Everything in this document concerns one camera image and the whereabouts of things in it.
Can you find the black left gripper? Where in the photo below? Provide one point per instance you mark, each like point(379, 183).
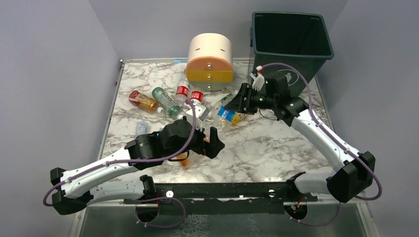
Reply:
point(204, 142)

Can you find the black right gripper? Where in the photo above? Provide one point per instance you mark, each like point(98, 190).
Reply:
point(247, 99)

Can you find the clear bottle blue label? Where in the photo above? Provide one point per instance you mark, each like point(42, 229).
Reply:
point(224, 118)

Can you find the orange capped clear bottle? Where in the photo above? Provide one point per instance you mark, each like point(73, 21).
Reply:
point(183, 159)

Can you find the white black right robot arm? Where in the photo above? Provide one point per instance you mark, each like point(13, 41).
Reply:
point(353, 171)

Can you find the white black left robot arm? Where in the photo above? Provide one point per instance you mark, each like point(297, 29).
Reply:
point(80, 187)

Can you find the dark green plastic bin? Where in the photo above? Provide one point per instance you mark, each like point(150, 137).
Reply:
point(297, 43)

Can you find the yellow juice bottle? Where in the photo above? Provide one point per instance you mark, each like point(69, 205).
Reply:
point(238, 117)

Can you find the clear bottle dark green label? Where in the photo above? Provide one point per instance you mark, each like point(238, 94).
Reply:
point(221, 99)

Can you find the clear bottle red label right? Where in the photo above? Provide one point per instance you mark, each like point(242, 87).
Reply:
point(196, 96)

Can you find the clear bottle red label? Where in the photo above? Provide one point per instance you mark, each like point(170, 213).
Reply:
point(196, 96)
point(182, 91)

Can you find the cream orange yellow drawer unit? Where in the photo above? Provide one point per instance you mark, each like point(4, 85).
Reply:
point(210, 62)

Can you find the green tinted water bottle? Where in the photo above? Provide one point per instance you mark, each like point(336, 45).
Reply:
point(166, 101)

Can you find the clear bottle red label left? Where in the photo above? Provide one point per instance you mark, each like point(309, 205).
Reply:
point(182, 91)

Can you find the crushed clear bottle pink label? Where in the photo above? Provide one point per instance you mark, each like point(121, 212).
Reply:
point(141, 128)

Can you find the red label amber tea bottle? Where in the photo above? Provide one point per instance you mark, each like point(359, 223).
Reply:
point(145, 102)

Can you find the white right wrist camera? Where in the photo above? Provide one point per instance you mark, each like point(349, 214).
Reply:
point(258, 78)

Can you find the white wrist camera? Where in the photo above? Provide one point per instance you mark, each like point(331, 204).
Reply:
point(202, 115)
point(258, 78)

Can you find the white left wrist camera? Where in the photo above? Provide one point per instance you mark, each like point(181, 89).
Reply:
point(202, 115)

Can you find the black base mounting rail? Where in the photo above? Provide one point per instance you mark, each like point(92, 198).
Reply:
point(223, 198)

